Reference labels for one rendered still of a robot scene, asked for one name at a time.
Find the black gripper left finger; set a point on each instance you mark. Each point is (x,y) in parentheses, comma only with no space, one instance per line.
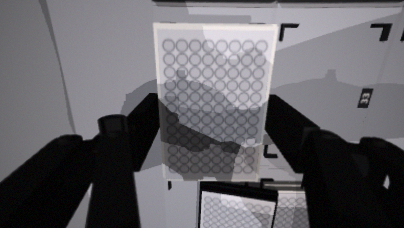
(33,196)

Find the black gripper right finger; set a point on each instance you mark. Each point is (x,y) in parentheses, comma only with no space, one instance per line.
(336,190)

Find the grey deck plate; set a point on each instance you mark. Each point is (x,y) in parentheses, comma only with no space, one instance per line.
(107,54)

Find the grey well plate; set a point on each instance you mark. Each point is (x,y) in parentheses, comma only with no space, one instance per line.
(225,205)

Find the white multi-well plate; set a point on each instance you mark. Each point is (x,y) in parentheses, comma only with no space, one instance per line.
(213,83)
(291,210)

